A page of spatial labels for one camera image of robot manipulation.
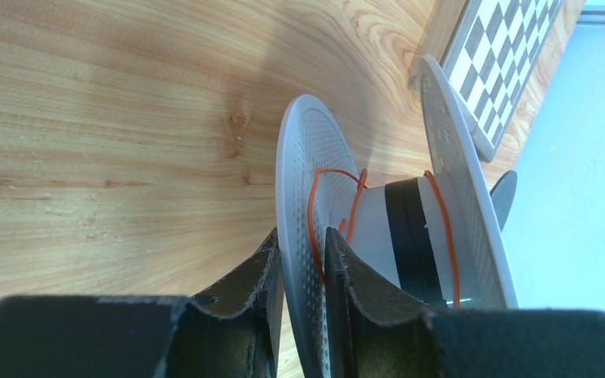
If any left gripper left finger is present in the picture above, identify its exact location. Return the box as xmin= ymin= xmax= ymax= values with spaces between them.
xmin=0 ymin=232 xmax=284 ymax=377

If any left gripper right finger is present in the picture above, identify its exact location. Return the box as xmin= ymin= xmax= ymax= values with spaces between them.
xmin=325 ymin=228 xmax=605 ymax=377

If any white cable spool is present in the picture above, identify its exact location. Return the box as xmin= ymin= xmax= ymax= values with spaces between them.
xmin=275 ymin=55 xmax=518 ymax=377

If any red cable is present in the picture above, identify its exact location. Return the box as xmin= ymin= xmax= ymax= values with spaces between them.
xmin=306 ymin=166 xmax=462 ymax=309

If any black cable spool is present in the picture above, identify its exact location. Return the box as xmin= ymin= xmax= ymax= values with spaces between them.
xmin=490 ymin=170 xmax=518 ymax=230

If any wooden chessboard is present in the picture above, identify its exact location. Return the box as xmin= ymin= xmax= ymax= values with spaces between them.
xmin=420 ymin=0 xmax=562 ymax=162

